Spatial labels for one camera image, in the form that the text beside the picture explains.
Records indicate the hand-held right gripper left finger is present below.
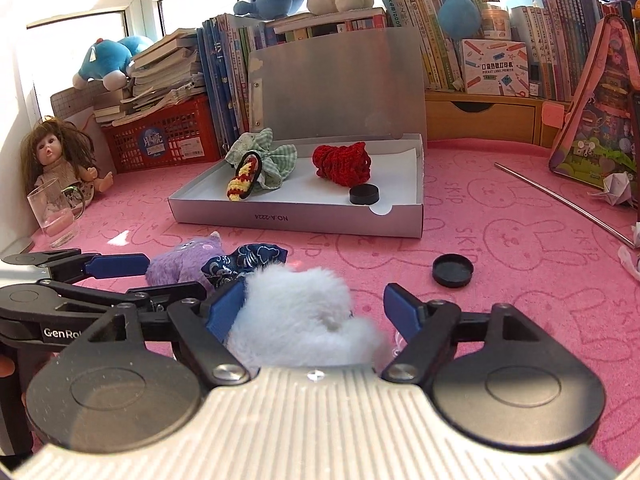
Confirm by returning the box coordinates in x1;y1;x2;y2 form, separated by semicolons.
82;277;251;387

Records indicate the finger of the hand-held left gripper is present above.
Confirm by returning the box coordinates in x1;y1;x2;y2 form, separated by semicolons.
0;248;152;285
47;281;208;312

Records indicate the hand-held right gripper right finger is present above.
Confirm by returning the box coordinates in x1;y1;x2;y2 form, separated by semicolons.
381;282;543;384

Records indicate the purple plush toy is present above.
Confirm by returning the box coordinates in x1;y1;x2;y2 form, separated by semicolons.
146;231;223;296

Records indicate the navy patterned drawstring pouch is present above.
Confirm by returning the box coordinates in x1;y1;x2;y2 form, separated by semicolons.
200;243;290;293

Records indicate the black lens attachment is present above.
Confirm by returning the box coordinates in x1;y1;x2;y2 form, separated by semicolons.
432;254;474;288

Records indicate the white fluffy plush toy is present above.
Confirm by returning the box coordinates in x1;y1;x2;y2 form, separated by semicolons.
225;264;386;368

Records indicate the black round cap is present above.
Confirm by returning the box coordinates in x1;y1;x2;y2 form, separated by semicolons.
348;185;381;206

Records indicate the yellow red crochet piece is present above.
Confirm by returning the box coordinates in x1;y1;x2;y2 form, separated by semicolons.
226;150;263;203

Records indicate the green checked cloth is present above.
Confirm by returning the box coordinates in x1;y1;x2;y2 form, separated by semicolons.
224;127;298;192

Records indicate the grey hinged-lid box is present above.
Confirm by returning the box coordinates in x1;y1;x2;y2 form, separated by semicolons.
167;27;426;238

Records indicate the clear glass mug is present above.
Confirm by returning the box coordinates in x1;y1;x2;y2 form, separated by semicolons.
27;176;87;248

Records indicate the brown-haired doll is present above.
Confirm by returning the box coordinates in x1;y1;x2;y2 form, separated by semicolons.
20;116;115;211

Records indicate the red plastic crate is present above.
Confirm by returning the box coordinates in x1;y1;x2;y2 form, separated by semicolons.
102;94;223;175

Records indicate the grey grid board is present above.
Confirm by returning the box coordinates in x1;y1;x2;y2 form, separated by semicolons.
50;80;108;121

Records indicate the thin metal rod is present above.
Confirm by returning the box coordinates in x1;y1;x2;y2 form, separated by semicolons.
494;161;638;250

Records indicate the messy stack of books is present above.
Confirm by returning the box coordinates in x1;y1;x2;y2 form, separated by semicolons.
92;27;206;128

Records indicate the blue white plush toy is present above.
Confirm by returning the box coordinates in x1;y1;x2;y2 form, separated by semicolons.
72;35;156;92

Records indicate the wooden drawer organiser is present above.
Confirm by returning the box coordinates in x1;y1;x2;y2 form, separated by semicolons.
424;90;571;148

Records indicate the row of blue books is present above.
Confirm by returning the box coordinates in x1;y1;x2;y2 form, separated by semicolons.
197;12;256;138

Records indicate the crumpled white paper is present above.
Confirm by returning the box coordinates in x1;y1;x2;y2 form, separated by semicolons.
589;171;635;207

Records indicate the white printed carton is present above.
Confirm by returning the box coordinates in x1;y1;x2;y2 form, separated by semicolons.
459;39;531;97

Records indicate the pink printed bag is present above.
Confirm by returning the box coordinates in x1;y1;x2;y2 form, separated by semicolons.
542;12;640;191

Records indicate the small book pile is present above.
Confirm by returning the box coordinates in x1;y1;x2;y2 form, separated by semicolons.
265;6;388;41

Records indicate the round paper canister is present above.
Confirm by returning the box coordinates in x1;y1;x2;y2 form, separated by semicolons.
481;4;512;42

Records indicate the row of upright colourful books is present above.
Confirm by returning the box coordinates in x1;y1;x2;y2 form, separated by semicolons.
372;0;608;103

